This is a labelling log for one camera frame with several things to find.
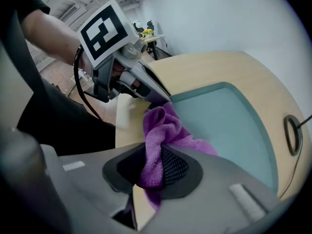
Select round white table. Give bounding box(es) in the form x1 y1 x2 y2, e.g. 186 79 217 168
143 34 167 61

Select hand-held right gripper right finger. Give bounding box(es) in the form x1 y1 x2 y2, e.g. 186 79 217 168
140 143 289 234

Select yellow flowers in pot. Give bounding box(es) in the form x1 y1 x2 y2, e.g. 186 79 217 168
141 28 155 39

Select person's left hand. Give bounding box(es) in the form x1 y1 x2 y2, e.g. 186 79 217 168
111 61 142 89

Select teal plastic tray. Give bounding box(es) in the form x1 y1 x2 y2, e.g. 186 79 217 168
169 81 280 195

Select white black round device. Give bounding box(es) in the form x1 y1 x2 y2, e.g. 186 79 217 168
132 19 144 34

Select black lamp cable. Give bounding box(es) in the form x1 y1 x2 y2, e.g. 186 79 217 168
277 152 303 201

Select person's black clothing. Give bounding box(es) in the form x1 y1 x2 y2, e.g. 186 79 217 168
0 0 118 156

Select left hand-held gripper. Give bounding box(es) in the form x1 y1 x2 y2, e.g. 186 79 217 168
78 0 172 104

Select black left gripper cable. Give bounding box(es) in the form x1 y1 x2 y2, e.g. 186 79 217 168
72 46 103 121

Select purple microfibre cloth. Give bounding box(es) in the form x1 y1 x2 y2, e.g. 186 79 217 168
135 102 219 212

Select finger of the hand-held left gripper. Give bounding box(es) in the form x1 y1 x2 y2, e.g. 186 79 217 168
145 87 173 105

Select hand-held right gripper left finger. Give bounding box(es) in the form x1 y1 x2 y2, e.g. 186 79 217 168
39 142 147 234

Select person's left forearm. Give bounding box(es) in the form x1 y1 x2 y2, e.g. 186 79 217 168
20 9 93 76

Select black desk lamp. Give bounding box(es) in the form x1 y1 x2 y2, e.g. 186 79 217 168
283 114 312 157

